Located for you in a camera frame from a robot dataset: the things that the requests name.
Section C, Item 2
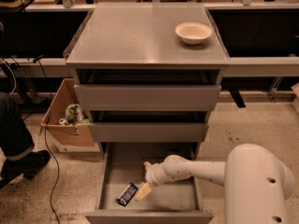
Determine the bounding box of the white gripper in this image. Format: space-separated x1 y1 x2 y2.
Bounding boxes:
135 161 165 202

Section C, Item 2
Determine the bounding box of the dark blue rxbar wrapper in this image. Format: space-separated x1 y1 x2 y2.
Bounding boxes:
115 183 138 207

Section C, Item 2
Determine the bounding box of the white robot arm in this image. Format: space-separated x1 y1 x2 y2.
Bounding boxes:
135 144 295 224

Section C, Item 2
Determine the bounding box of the grey open bottom drawer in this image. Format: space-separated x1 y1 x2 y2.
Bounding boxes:
86 143 213 224

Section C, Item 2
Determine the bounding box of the grey middle drawer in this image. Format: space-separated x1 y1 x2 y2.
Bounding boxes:
90 111 208 143

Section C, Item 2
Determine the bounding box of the grey drawer cabinet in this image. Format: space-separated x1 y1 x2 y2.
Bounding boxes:
66 3 228 150

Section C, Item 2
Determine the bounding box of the grey top drawer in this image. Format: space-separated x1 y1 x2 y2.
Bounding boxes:
73 68 222 112

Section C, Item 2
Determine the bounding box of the crumpled trash in box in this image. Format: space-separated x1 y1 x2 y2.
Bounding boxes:
58 104 89 126

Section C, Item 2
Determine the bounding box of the brown cardboard box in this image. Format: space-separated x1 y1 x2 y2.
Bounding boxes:
41 78 95 152

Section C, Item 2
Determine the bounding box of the black shoe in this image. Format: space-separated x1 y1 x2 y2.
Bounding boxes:
1 150 50 180

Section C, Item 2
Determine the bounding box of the person's dark trouser leg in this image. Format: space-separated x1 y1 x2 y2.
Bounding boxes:
0 92 34 161

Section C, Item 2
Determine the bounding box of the white paper bowl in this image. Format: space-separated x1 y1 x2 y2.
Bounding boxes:
176 22 212 45

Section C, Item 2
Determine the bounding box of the black floor cable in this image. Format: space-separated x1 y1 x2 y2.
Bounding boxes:
33 54 62 224

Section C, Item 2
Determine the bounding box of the long grey workbench rail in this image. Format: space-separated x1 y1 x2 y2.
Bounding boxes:
0 57 299 78

